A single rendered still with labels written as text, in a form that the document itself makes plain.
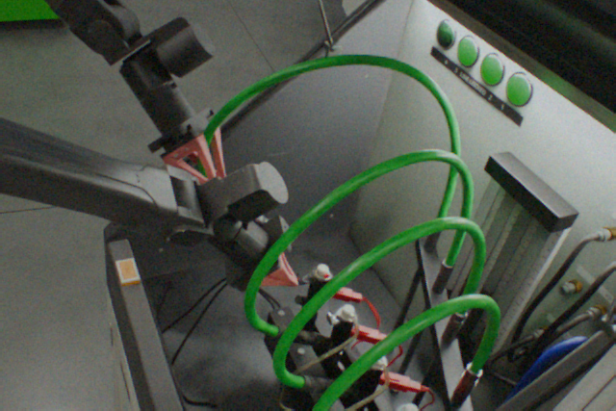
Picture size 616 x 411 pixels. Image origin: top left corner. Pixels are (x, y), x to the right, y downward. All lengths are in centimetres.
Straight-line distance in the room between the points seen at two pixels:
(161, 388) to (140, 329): 11
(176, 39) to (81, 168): 29
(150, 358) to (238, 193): 36
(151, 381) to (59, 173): 46
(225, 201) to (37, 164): 24
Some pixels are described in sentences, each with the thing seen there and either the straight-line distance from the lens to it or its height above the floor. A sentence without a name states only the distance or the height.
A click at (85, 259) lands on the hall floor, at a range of 243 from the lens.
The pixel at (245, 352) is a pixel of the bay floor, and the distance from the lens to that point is 111.
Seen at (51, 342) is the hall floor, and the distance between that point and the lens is 220.
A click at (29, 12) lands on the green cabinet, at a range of 406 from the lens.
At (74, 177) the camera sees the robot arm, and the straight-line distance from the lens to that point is 56.
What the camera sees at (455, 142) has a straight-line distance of 85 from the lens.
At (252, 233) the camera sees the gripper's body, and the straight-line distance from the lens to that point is 76.
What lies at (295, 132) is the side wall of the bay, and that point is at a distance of 110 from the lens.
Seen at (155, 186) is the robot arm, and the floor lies 133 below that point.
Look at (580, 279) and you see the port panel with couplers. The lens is 88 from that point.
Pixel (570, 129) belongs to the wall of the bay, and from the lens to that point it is 85.
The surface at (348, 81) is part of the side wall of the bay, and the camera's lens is 109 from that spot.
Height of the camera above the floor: 173
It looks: 37 degrees down
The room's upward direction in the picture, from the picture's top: 11 degrees clockwise
